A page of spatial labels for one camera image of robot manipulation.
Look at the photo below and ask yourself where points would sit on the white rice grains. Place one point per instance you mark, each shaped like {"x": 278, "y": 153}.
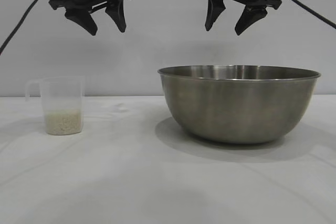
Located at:
{"x": 64, "y": 123}

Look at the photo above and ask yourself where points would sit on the stainless steel mixing bowl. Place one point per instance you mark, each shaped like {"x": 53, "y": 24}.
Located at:
{"x": 236, "y": 108}

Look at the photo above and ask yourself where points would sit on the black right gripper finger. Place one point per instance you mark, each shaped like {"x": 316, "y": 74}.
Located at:
{"x": 249, "y": 19}
{"x": 214, "y": 11}

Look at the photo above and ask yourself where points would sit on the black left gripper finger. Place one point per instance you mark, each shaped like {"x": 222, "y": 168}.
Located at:
{"x": 84, "y": 22}
{"x": 118, "y": 14}

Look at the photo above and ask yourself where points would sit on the clear plastic measuring cup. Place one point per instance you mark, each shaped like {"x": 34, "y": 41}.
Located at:
{"x": 63, "y": 95}

